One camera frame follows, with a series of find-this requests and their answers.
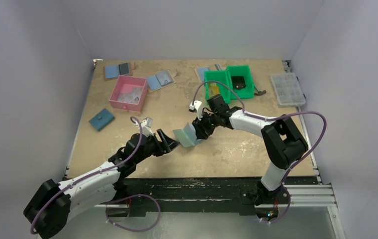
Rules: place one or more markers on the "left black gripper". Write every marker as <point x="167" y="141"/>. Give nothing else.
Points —
<point x="167" y="145"/>

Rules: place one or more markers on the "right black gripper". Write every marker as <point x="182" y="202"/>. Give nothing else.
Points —
<point x="201" y="125"/>

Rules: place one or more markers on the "green card holder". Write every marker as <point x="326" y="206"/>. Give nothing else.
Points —
<point x="186" y="136"/>

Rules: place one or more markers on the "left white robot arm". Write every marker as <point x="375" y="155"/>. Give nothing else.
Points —
<point x="54" y="204"/>

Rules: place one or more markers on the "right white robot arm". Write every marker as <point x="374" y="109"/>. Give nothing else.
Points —
<point x="283" y="141"/>

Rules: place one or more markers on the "cards in pink box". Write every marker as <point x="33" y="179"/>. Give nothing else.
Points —
<point x="131" y="96"/>

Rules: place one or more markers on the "blue card behind bin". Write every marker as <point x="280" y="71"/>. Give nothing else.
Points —
<point x="200" y="71"/>

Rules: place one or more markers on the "dark blue card holder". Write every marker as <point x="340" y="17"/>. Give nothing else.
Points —
<point x="101" y="119"/>

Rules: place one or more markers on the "yellow item in bin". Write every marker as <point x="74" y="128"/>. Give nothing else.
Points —
<point x="213" y="89"/>

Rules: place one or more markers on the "left green bin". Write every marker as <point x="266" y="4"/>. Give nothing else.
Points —
<point x="222" y="79"/>

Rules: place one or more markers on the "green bin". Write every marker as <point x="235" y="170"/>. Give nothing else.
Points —
<point x="222" y="79"/>
<point x="243" y="70"/>

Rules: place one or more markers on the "black item in bin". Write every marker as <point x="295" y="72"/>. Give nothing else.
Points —
<point x="238" y="82"/>

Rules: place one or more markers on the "right green bin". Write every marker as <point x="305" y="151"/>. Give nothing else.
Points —
<point x="243" y="70"/>

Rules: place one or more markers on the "pink open box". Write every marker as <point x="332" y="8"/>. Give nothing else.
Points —
<point x="124" y="82"/>

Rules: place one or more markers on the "clear compartment organizer box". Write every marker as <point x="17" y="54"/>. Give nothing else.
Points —
<point x="287" y="90"/>

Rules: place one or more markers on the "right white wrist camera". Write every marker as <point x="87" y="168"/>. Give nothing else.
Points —
<point x="196" y="107"/>

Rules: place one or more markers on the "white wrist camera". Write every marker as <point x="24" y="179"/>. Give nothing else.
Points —
<point x="147" y="122"/>
<point x="196" y="107"/>

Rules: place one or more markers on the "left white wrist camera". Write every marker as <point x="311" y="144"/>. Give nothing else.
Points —
<point x="147" y="122"/>

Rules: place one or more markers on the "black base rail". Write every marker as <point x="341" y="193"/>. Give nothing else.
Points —
<point x="137" y="196"/>

